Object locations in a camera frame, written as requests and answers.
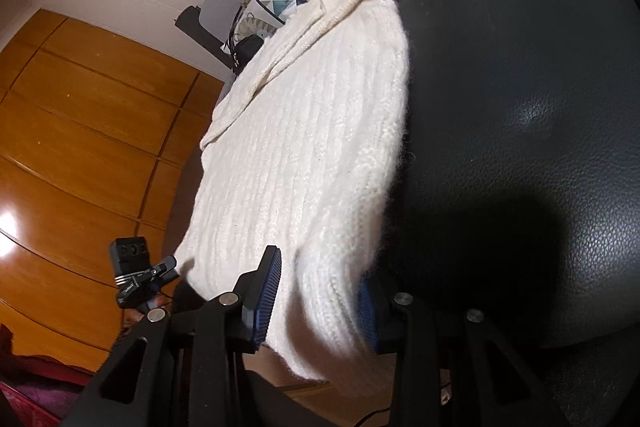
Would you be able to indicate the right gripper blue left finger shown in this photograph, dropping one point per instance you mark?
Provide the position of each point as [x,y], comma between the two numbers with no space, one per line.
[248,308]

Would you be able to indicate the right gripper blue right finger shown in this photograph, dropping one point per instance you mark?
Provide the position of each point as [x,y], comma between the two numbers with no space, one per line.
[383,316]

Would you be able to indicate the cream knitted sweater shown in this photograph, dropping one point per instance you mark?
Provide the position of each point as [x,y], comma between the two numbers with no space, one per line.
[301,154]

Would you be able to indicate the black handbag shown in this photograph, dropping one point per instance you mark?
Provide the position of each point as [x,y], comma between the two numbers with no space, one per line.
[243,51]

